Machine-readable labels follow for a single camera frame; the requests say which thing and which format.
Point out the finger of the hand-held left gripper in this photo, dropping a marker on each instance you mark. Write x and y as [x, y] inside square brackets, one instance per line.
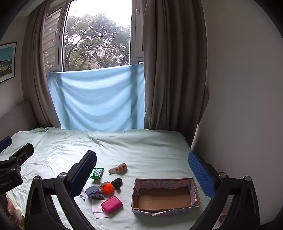
[24, 152]
[5, 142]

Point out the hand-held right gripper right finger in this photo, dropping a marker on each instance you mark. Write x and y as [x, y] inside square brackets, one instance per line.
[201, 174]

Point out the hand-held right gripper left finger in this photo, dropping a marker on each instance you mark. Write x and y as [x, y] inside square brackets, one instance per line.
[86, 174]

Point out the grey-blue sock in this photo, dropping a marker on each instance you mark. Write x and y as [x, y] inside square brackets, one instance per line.
[94, 192]

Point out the orange pompom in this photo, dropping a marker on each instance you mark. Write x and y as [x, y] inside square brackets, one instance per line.
[107, 188]

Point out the black scrunchie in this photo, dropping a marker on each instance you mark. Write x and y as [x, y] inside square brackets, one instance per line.
[117, 183]

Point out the white paper sheet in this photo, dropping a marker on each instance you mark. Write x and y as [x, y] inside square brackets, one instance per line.
[96, 207]

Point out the pink zip wallet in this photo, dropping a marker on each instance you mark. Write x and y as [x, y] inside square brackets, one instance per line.
[111, 205]

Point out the cardboard box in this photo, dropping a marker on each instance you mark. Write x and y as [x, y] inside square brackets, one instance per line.
[163, 199]

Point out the person's left hand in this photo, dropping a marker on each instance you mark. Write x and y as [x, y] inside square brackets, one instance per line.
[11, 209]

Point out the green wipes packet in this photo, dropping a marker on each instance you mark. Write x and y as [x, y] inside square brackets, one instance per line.
[97, 173]

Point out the beige headboard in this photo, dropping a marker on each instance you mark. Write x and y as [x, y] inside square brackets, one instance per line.
[17, 115]

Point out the brown plush toy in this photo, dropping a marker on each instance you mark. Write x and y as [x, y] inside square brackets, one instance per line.
[119, 168]

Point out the pink patterned cloth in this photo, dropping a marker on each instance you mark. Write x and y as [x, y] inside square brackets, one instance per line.
[222, 216]

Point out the pale green bed sheet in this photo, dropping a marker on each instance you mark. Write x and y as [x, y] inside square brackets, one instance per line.
[143, 152]

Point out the beige curtain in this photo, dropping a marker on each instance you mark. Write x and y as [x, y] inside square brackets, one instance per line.
[172, 66]
[36, 77]

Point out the light blue cloth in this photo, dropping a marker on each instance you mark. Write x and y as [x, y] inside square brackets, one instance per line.
[97, 99]

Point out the window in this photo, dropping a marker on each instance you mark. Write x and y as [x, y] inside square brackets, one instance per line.
[95, 39]

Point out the framed wall poster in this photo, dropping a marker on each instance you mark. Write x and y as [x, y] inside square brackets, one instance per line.
[6, 62]

